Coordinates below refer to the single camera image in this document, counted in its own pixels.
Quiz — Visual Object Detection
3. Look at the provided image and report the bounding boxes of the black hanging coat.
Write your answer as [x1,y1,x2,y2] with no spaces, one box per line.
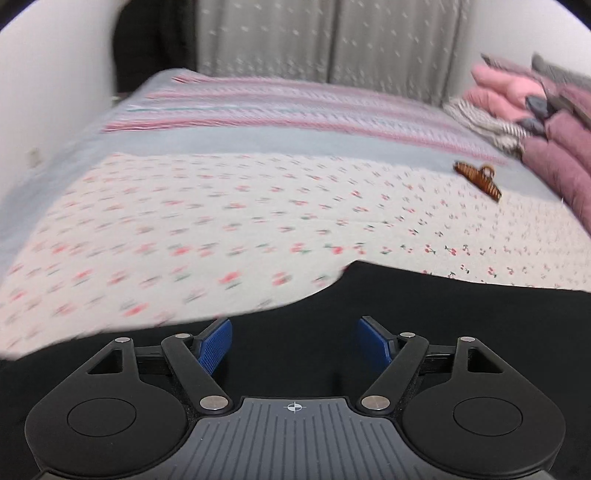
[113,0,200,94]

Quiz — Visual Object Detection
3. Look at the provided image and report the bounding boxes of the blue-grey garment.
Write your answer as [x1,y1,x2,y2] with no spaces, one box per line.
[525,94,560,136]

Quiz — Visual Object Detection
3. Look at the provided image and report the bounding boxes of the grey star print curtain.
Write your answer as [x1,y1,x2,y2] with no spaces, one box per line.
[194,0,468,110]

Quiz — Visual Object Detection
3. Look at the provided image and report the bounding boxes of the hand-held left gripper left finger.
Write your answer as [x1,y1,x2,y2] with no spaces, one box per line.
[85,318,233,413]

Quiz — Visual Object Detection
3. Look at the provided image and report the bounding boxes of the brown hair claw clip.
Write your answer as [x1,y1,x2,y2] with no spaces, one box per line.
[452,161,502,204]

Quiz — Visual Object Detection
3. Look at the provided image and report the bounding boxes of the pile of folded clothes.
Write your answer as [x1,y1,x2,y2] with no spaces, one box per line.
[480,52,591,223]

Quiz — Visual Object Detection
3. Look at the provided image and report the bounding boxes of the grey pillow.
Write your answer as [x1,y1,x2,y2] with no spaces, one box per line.
[531,52,591,89]

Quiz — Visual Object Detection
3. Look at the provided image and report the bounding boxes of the pink folded quilt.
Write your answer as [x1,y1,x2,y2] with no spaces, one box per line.
[464,64,548,123]

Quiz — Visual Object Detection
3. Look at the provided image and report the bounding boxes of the grey striped cloth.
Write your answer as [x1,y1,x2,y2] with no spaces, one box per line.
[442,97,533,160]

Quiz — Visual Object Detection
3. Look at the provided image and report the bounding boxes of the grey bed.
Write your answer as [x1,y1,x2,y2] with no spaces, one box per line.
[0,68,561,280]

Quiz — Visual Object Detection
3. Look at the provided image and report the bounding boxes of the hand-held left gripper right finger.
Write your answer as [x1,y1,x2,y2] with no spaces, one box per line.
[355,316,507,412]

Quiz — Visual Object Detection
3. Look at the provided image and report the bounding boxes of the black pants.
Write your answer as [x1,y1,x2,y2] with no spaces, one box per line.
[0,260,591,480]

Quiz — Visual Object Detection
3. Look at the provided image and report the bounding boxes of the pink striped blanket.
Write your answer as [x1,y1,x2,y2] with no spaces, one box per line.
[103,76,514,160]

